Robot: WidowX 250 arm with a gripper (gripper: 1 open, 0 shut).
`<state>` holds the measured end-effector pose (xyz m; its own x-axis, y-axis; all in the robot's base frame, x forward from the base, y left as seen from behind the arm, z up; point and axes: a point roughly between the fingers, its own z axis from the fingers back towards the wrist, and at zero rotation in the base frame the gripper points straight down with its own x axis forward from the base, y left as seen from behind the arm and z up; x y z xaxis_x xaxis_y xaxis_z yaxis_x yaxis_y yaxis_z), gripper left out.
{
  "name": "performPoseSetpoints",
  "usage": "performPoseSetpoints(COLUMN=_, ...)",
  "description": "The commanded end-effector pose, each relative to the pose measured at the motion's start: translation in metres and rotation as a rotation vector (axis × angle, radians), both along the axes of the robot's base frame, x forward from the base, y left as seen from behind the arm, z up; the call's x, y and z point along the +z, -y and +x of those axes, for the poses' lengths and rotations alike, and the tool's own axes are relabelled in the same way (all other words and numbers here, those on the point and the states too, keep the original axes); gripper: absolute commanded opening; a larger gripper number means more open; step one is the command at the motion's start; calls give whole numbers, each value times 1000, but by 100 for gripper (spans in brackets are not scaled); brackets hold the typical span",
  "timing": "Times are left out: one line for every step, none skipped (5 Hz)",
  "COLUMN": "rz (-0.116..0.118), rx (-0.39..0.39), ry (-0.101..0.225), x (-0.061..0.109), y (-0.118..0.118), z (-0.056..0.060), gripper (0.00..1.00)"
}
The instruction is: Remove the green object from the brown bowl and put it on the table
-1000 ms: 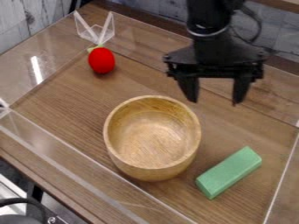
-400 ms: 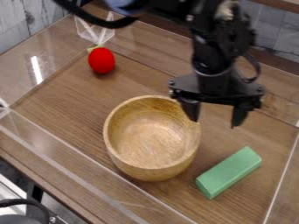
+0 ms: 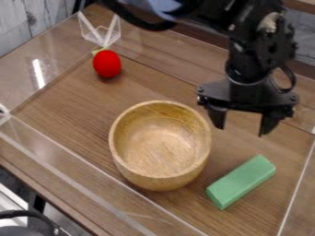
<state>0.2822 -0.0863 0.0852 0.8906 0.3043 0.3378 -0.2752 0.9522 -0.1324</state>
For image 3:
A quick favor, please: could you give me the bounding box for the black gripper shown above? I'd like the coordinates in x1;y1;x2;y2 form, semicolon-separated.
196;75;299;136

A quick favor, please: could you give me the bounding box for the brown wooden bowl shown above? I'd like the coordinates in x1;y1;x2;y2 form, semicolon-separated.
108;100;212;192

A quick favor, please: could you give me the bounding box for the green rectangular block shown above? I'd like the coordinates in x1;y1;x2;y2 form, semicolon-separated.
205;155;276;210

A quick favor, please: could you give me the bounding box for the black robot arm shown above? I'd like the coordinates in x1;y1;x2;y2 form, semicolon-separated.
100;0;299;136

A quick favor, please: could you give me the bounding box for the red plush strawberry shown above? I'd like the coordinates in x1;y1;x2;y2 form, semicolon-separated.
92;49;121;78

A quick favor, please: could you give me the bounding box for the clear acrylic corner bracket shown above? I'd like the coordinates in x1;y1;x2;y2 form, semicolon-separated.
77;11;120;48

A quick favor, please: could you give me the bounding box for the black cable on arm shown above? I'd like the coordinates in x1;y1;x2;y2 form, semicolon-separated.
97;0;297;94

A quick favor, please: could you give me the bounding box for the black table leg frame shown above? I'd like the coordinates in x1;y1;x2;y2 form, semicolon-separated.
25;192;74;236

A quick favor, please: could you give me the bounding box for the black cable lower left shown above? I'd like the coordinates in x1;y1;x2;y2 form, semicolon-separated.
0;209;58;236

